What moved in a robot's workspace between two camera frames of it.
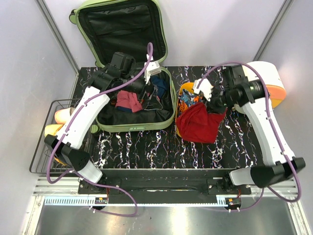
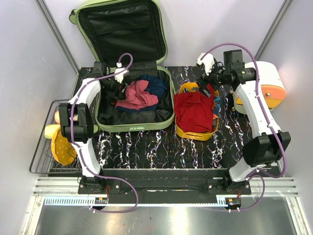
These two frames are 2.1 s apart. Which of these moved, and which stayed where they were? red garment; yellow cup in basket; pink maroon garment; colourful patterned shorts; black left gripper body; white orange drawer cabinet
Moved: red garment; black left gripper body; colourful patterned shorts; pink maroon garment
Stayed: white orange drawer cabinet; yellow cup in basket
